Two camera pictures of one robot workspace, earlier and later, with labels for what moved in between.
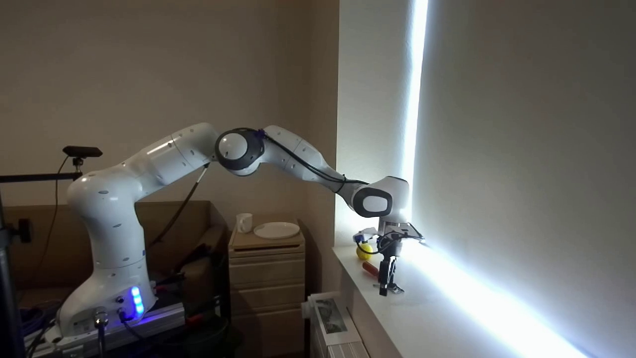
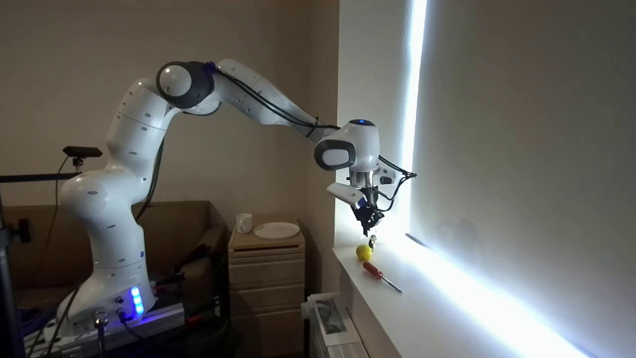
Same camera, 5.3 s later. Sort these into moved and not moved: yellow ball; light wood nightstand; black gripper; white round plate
Moved: black gripper
Not moved: light wood nightstand; white round plate; yellow ball
